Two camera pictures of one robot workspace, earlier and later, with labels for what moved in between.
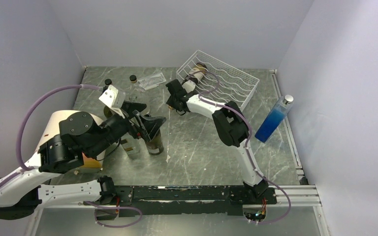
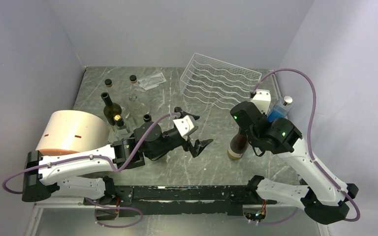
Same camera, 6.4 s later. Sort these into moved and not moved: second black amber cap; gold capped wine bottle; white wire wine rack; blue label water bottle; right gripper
Moved: right gripper; gold capped wine bottle
Not moved: white wire wine rack; blue label water bottle; second black amber cap
